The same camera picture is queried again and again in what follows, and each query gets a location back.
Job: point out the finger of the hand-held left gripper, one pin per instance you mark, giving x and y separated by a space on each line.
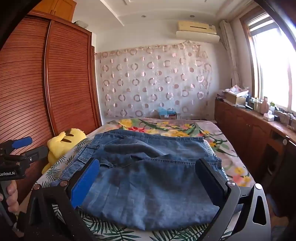
38 151
22 142

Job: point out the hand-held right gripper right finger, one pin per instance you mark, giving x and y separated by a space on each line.
205 178

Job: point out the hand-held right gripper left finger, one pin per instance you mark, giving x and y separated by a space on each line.
85 183

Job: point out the blue denim pants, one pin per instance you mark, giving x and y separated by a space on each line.
143 180

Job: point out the person's left hand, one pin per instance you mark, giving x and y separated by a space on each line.
12 194

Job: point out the yellow plush toy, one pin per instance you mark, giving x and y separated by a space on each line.
62 141

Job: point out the floral blanket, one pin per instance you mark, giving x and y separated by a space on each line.
219 143

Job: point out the leaf-printed bed sheet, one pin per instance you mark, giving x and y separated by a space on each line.
115 234

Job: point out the long wooden cabinet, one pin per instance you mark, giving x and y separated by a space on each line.
242 129

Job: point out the wooden slatted wardrobe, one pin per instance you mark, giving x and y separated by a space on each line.
27 81

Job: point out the box with blue contents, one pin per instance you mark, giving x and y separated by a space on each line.
167 113

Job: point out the cardboard box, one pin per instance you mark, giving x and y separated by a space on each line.
234 98

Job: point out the white tissue box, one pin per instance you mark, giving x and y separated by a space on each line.
269 115

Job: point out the pink bottle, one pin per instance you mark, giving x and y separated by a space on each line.
264 105

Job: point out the floral cloth bundle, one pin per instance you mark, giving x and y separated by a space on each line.
235 89

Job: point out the white power strip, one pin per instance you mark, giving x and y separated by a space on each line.
285 115

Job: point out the circle-patterned sheer curtain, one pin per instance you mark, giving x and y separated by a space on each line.
150 81

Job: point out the beige window curtain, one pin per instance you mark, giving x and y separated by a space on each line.
231 58

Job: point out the white item on wardrobe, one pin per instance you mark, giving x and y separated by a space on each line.
81 23

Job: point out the wooden overhead cabinet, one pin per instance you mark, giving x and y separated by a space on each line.
57 7

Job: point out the black frame with round knob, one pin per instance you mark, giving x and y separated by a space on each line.
285 141

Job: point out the white wall air conditioner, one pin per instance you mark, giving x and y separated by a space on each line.
196 31

